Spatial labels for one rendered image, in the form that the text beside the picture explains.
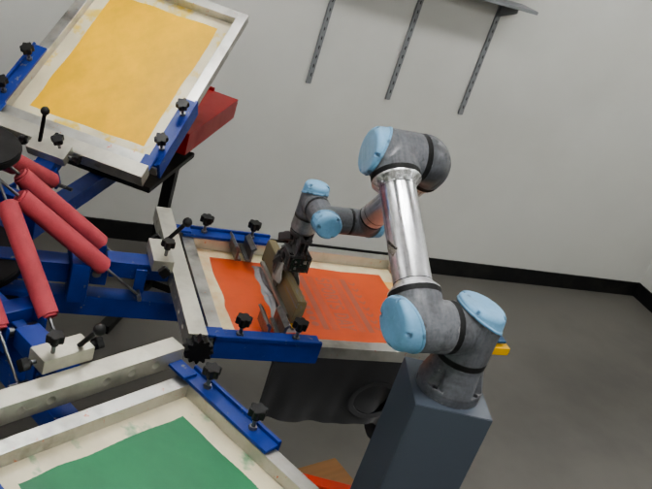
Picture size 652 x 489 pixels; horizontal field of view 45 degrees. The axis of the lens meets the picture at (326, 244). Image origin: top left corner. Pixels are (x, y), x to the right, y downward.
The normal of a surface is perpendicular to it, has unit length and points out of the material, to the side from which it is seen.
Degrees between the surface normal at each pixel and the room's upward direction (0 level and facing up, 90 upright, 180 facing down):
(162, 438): 0
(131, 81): 32
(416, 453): 90
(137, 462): 0
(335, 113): 90
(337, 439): 0
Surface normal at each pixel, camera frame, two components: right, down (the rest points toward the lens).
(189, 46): 0.14, -0.53
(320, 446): 0.29, -0.86
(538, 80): 0.30, 0.50
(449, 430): 0.05, 0.45
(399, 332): -0.88, 0.01
